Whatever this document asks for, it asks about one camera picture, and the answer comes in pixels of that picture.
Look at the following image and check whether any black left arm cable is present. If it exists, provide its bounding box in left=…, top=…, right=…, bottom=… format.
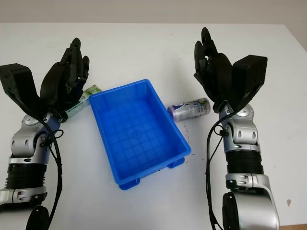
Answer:
left=38, top=116, right=65, bottom=230

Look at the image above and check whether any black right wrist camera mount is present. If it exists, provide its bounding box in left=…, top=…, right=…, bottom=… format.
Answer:
left=231, top=54, right=268, bottom=112

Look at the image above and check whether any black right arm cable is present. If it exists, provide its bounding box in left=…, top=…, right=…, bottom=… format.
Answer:
left=205, top=105, right=232, bottom=230

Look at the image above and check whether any blue plastic tray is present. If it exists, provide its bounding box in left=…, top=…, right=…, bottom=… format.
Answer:
left=89, top=79, right=192, bottom=191

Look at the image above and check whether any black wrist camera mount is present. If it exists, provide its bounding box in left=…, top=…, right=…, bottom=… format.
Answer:
left=0, top=63, right=50, bottom=118
left=231, top=54, right=268, bottom=112

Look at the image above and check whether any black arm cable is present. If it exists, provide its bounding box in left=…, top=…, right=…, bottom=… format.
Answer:
left=205, top=105, right=232, bottom=230
left=38, top=116, right=65, bottom=230

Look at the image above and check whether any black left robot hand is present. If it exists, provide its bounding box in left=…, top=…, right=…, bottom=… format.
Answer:
left=39, top=37, right=91, bottom=123

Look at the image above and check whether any green tissue packet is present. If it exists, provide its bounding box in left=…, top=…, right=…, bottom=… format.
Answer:
left=64, top=84, right=103, bottom=119

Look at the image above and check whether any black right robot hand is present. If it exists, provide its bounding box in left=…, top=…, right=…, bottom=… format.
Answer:
left=193, top=27, right=235, bottom=113

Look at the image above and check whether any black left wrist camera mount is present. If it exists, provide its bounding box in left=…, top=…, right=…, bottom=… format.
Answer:
left=0, top=63, right=50, bottom=118

